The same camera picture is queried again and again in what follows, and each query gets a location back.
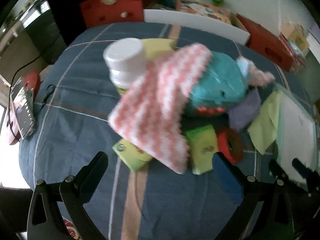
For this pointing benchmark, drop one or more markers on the light green cloth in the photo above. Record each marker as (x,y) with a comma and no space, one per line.
(265,125)

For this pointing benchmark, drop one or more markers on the pale green box tray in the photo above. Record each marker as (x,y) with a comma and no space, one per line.
(295,125)

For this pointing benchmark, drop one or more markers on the white capped plastic bottle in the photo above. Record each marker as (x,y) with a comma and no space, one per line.
(123,55)

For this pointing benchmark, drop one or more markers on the red tape roll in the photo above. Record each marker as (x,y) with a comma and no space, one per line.
(225,140)

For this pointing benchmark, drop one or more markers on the white foam board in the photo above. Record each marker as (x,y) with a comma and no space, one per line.
(190,20)

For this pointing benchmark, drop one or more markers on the beige printed bag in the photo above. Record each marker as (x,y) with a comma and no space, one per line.
(292,32)

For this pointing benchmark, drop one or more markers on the pink white zigzag cloth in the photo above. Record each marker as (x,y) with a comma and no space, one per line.
(155,100)

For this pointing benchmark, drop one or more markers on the red felt tote bag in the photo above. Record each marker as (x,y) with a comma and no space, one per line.
(112,7)

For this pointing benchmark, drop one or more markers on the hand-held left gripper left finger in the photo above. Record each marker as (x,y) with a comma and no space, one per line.
(96,165)

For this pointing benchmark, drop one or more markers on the teal wet wipes pack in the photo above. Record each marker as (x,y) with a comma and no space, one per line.
(217,80)

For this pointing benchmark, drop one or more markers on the small green yellow box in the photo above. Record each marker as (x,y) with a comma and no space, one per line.
(202,142)
(130,155)

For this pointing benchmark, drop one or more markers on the dark glass cabinet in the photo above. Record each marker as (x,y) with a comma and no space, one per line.
(42,30)

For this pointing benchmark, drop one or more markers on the orange toy box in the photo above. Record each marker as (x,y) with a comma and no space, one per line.
(200,8)

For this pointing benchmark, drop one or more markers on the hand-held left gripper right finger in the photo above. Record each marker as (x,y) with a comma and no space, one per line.
(225,177)

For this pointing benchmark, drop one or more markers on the red plastic item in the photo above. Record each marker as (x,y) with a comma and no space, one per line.
(32,80)

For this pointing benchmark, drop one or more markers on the blue face mask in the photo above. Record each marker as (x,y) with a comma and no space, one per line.
(242,66)

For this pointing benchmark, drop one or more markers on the yellow sponge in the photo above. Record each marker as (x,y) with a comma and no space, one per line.
(157,46)

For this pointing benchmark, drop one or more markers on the purple snack packet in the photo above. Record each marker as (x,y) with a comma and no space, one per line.
(243,110)

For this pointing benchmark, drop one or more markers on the red cardboard box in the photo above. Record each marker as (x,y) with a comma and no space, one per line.
(267,45)

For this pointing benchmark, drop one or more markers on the black smartphone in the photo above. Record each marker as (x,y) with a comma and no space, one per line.
(22,110)

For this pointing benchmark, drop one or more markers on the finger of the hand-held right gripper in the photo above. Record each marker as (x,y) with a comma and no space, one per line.
(303,171)
(278,171)

